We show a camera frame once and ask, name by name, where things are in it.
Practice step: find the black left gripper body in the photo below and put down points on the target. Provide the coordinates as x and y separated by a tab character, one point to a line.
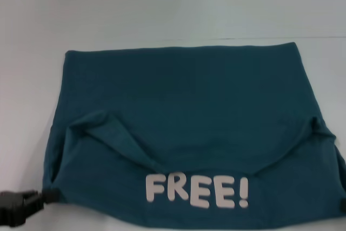
13	206

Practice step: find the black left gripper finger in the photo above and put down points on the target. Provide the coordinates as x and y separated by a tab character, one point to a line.
50	195

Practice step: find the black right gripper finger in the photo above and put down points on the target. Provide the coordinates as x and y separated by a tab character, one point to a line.
342	204

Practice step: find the teal blue shirt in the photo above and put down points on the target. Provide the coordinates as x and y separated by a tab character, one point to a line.
189	133

